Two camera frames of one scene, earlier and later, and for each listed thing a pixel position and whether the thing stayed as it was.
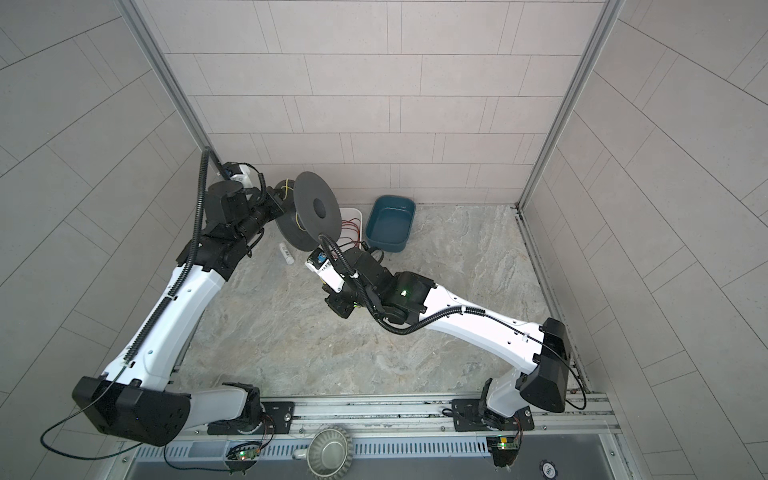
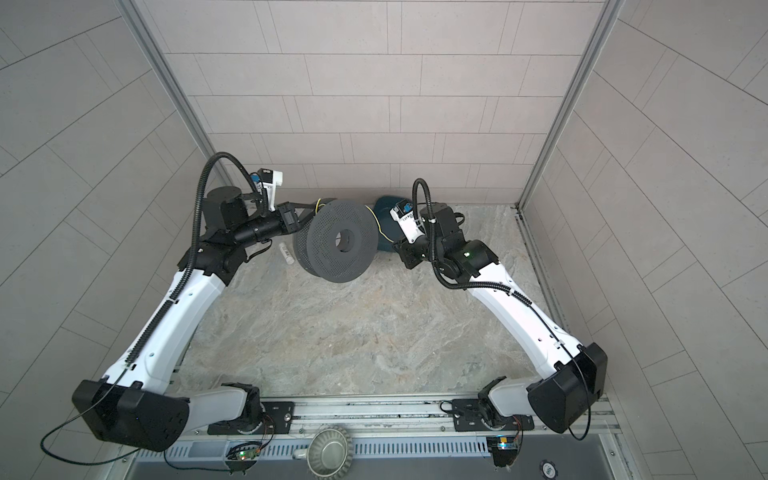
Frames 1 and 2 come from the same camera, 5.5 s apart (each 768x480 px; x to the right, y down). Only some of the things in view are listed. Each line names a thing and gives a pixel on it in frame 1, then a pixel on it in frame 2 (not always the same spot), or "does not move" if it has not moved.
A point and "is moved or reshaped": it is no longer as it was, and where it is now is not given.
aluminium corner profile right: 609,14 does not move
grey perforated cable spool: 311,210 is moved or reshaped
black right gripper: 339,306 → 406,252
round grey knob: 329,453 does not move
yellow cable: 287,187 → 379,228
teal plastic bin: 390,223 does not move
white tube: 286,254 does not move
